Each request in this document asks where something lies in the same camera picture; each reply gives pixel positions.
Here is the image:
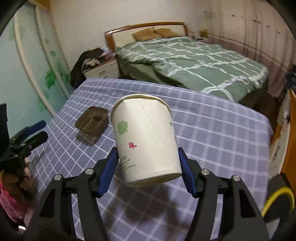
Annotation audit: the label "yellow rimmed blue trash bin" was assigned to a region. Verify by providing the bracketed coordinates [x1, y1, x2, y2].
[261, 186, 296, 218]

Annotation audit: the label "brown plastic tray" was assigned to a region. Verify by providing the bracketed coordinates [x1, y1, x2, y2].
[75, 106, 109, 137]

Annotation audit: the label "black clothes on cabinet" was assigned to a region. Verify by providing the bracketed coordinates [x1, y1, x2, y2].
[70, 48, 105, 88]

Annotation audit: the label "pink striped curtain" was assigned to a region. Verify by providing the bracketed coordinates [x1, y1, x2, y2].
[204, 1, 295, 97]

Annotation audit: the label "brown pillow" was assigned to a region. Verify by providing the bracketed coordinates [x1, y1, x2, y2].
[154, 28, 182, 38]
[132, 28, 162, 42]

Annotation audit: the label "orange wooden desk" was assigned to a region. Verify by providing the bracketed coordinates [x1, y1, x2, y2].
[268, 89, 295, 191]

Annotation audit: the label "purple checked tablecloth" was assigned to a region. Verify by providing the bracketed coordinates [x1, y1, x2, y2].
[29, 78, 272, 240]

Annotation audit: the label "white paper cup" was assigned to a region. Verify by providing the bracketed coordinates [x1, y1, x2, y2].
[110, 94, 182, 187]

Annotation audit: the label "green patterned duvet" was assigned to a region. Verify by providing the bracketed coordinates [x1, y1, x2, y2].
[115, 37, 268, 102]

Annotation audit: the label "wooden bed headboard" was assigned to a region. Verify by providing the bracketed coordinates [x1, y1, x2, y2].
[104, 22, 189, 51]

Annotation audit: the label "white bedside cabinet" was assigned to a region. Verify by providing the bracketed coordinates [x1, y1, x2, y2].
[83, 58, 120, 79]

